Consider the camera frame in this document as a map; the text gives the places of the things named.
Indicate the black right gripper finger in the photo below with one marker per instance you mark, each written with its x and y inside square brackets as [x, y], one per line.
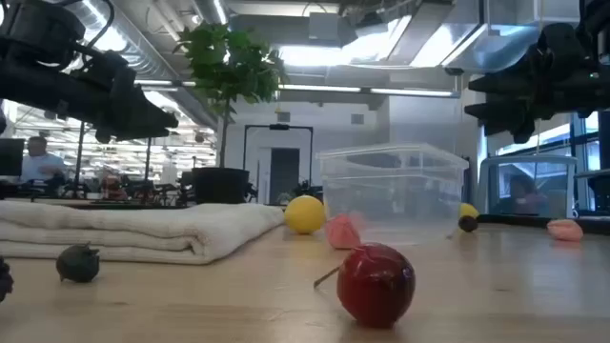
[500, 81]
[510, 114]

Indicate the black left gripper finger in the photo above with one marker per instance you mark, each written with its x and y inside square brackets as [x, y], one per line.
[138, 136]
[150, 116]

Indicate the yellow lemon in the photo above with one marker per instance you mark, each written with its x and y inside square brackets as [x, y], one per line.
[469, 209]
[305, 215]

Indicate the dark blackberry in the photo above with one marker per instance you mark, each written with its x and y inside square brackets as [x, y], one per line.
[4, 281]
[468, 224]

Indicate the clear plastic tupperware container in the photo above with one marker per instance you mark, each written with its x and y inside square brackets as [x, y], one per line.
[395, 162]

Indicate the pink raspberry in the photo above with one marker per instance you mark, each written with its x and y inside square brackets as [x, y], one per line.
[342, 233]
[564, 230]

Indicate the small dark berry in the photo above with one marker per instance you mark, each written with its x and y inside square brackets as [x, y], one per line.
[77, 264]

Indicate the red cherry with stem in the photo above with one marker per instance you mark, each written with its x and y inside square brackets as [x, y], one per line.
[376, 286]

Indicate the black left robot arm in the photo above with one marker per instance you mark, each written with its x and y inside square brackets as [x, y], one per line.
[28, 81]

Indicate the white mesh office chair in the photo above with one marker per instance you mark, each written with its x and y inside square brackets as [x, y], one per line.
[486, 190]

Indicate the person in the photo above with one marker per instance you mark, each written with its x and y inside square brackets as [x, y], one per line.
[524, 197]
[40, 167]

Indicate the folded plaid cloth towel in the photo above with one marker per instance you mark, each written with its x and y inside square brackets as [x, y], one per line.
[143, 228]

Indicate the green potted plant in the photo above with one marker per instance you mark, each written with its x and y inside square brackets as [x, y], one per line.
[229, 66]

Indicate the black computer monitor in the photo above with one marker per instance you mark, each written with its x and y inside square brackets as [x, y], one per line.
[12, 157]

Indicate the black office desk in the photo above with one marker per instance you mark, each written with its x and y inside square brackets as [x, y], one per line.
[595, 190]

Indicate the long ceiling light strip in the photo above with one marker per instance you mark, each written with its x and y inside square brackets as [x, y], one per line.
[333, 88]

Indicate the silver round ventilation duct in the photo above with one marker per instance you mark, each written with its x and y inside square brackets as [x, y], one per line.
[143, 52]

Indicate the distant black rig frame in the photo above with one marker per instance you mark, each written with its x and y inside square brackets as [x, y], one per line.
[278, 127]
[80, 157]

